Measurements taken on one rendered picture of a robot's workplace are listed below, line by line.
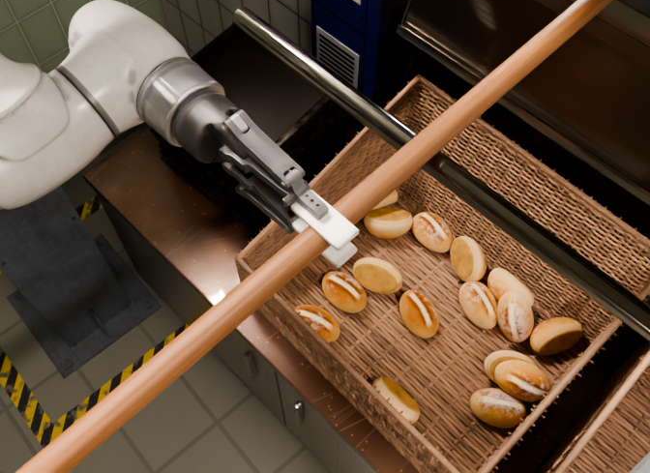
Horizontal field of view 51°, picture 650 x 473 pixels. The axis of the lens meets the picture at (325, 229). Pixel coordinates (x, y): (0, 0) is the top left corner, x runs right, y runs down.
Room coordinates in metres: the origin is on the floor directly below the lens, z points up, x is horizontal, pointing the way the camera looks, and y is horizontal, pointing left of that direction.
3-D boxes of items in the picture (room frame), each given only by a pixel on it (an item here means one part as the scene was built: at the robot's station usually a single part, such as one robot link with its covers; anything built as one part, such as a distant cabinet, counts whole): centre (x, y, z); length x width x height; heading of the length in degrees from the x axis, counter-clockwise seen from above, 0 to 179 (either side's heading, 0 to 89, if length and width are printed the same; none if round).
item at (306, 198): (0.38, 0.02, 1.23); 0.05 x 0.01 x 0.03; 44
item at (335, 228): (0.36, 0.00, 1.21); 0.07 x 0.03 x 0.01; 44
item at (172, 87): (0.52, 0.16, 1.20); 0.09 x 0.06 x 0.09; 134
